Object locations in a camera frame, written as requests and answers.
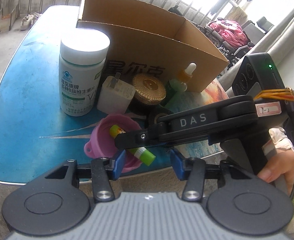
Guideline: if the black camera box green light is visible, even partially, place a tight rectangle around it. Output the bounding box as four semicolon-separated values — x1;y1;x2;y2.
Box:
232;53;285;107

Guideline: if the green glue stick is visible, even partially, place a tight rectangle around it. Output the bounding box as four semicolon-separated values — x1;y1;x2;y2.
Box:
109;125;156;166

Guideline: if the beige curtain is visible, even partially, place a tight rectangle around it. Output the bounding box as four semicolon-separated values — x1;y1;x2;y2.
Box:
224;0;294;91

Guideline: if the pair of white sneakers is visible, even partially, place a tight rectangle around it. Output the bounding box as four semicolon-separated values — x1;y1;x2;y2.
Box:
20;12;42;31

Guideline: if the pink silicone cup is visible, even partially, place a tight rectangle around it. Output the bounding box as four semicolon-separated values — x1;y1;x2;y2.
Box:
84;114;141;159

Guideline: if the brown cardboard box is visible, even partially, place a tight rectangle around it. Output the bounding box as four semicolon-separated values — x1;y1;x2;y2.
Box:
76;0;228;92

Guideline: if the wheelchair with pink blanket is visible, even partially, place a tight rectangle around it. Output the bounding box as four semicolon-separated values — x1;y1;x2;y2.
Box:
199;17;275;63

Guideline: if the gold round compact case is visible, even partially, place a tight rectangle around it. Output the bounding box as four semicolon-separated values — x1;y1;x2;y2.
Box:
132;73;166;105

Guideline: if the blue ocean print table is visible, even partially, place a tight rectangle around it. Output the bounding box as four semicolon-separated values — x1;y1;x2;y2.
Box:
0;4;232;186

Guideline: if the white power adapter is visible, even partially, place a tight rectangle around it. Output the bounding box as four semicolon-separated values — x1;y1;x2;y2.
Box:
97;73;136;114

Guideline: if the green dropper bottle orange neck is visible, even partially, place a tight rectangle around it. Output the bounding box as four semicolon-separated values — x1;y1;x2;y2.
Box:
161;62;197;107

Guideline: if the white vitamin bottle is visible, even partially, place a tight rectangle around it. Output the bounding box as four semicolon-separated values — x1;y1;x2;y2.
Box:
59;28;110;116

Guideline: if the person's right hand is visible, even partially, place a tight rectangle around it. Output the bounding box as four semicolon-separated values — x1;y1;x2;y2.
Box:
257;126;294;196

